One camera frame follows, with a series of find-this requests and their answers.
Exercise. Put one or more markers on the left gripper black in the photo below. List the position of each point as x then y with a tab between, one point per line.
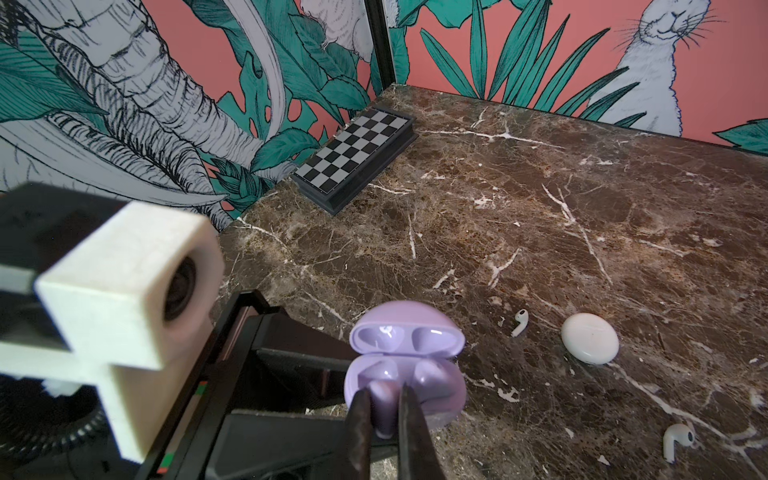
248	409

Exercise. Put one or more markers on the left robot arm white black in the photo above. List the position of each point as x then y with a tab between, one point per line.
57	428

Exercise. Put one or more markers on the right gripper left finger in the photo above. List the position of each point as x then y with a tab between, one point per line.
353	458

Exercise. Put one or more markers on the purple earbud charging case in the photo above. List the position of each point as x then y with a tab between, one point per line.
391	338

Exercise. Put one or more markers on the purple earbud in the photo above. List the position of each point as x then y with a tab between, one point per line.
385	396
431	380

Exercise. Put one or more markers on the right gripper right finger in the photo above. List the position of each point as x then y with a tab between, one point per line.
417	458

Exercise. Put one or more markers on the black white checkerboard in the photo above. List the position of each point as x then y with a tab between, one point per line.
334	175

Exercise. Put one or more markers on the white earbud on table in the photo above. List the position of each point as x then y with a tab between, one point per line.
522	320

